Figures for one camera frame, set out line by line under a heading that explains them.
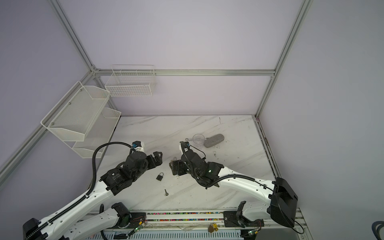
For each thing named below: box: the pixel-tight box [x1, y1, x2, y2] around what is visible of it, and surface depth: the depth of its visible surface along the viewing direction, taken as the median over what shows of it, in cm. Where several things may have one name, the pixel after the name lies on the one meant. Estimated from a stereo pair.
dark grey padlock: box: [156, 172, 164, 182], surface depth 90 cm
